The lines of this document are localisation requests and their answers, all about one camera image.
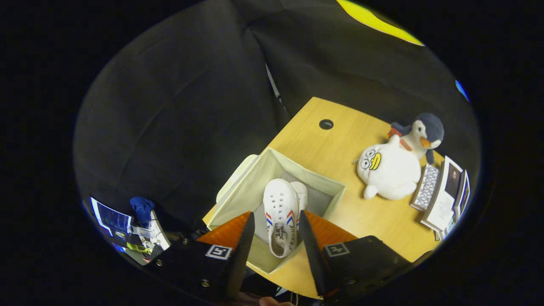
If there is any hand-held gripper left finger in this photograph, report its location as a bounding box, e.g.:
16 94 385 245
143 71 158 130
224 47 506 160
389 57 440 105
154 211 256 303

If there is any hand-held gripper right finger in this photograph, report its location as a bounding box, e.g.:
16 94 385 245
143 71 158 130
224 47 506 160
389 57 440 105
298 210 414 303

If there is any white striped canvas shoe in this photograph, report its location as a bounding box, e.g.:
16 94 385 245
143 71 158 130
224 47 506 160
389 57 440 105
262 178 301 259
290 181 309 214

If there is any grey fabric storage box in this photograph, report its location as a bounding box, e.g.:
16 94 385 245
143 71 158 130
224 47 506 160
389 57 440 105
203 147 346 275

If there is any pale teal cover book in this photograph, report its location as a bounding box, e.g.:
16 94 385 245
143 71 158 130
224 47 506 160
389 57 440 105
433 219 454 242

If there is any white round plush toy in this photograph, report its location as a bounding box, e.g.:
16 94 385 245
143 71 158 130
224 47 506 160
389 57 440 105
356 135 422 201

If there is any patterned spiral notebook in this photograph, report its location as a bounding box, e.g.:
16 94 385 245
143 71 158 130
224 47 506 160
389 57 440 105
410 163 441 212

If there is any blue lit screen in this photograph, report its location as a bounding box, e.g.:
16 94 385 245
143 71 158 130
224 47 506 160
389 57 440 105
90 196 133 238

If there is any white book with portrait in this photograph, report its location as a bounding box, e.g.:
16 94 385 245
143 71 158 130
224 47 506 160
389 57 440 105
420 156 465 232

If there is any blue cover book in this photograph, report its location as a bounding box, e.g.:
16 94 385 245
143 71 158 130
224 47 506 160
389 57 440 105
454 169 471 218

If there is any grey penguin plush toy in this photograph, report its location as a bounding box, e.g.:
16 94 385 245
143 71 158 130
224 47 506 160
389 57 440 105
386 112 445 166

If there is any thin grey backdrop pole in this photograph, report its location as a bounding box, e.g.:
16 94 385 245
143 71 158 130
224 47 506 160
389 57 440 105
264 63 284 106

